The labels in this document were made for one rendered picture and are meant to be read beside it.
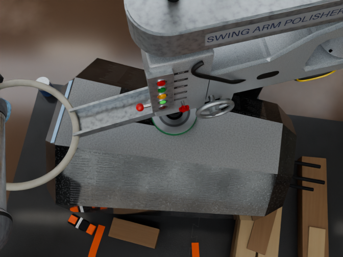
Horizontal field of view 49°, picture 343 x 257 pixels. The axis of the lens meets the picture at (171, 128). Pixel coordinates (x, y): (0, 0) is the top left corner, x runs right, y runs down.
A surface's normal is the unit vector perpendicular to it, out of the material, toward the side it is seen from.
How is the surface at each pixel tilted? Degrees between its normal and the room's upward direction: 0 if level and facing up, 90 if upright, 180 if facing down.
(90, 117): 9
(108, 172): 45
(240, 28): 90
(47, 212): 0
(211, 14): 0
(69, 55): 0
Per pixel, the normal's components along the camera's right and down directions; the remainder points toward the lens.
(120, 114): -0.15, -0.28
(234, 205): -0.11, 0.44
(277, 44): -0.63, -0.10
